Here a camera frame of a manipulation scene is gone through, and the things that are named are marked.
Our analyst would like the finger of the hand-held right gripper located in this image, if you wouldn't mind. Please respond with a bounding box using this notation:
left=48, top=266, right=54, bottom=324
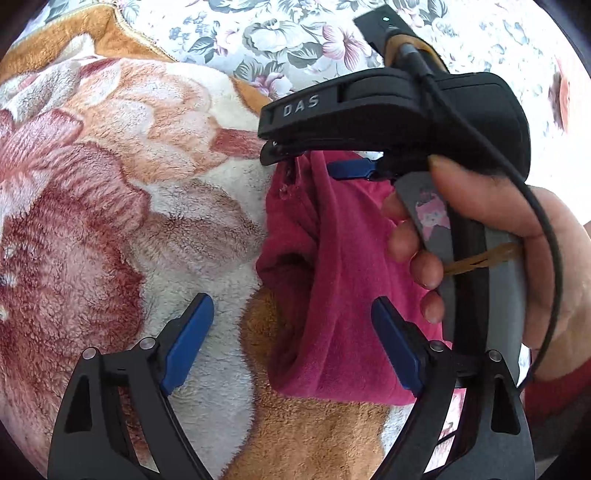
left=326, top=158, right=400, bottom=182
left=259, top=137, right=386, bottom=167

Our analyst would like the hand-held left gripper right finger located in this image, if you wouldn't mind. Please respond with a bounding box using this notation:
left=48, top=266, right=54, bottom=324
left=370, top=296, right=536, bottom=480

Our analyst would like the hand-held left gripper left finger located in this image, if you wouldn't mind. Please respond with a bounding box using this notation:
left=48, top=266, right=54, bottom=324
left=47, top=293, right=215, bottom=480

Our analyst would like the dark red fleece sweater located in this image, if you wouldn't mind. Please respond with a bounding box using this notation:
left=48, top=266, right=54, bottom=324
left=255, top=150, right=454, bottom=408

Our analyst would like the person's right forearm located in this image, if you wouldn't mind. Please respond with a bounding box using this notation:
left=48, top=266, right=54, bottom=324
left=521, top=339, right=591, bottom=428

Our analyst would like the person's right hand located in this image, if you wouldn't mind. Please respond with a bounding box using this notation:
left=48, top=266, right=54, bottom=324
left=382, top=154, right=591, bottom=384

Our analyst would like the tan rubber band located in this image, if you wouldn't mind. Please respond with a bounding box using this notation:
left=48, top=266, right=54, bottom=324
left=442, top=244, right=525, bottom=277
left=387, top=33, right=448, bottom=73

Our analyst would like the floral bedsheet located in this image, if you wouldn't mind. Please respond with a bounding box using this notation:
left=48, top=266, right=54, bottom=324
left=46, top=0, right=591, bottom=185

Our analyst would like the brown floral fleece blanket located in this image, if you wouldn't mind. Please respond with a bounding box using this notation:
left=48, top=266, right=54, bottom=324
left=0, top=7, right=458, bottom=480

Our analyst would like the black cable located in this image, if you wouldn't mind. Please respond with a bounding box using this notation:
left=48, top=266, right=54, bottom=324
left=399, top=41, right=563, bottom=398

